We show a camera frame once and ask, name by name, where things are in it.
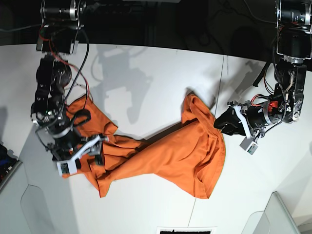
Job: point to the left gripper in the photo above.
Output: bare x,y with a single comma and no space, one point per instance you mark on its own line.
249,120

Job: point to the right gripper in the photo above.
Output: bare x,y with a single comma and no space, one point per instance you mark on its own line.
71,145

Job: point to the orange t-shirt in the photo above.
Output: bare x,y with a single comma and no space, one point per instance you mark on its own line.
192,157

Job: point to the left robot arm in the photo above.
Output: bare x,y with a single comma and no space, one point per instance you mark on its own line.
283,75

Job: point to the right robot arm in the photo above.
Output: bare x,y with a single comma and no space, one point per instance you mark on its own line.
62,21

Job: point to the grey chair back right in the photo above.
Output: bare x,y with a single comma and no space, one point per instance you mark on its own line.
274,219

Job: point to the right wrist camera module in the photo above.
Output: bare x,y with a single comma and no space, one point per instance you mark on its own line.
66,167

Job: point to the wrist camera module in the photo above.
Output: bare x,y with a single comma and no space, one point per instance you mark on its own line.
249,145
66,167

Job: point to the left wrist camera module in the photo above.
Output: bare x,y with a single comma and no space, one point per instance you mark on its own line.
249,145

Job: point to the white table cable grommet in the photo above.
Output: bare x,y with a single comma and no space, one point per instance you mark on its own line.
186,230

